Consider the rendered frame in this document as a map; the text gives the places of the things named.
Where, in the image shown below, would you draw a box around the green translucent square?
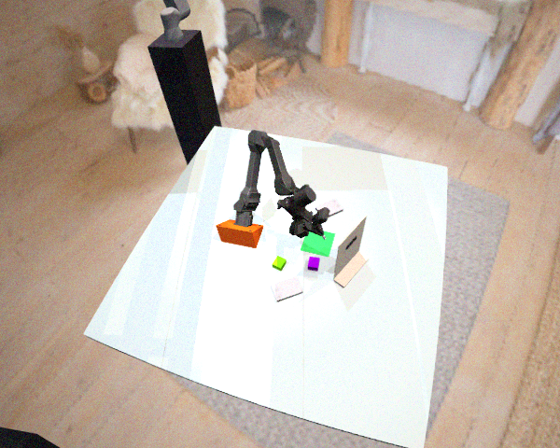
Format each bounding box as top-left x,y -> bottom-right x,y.
301,231 -> 336,257

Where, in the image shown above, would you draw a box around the purple square block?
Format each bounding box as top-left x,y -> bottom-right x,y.
308,257 -> 320,272

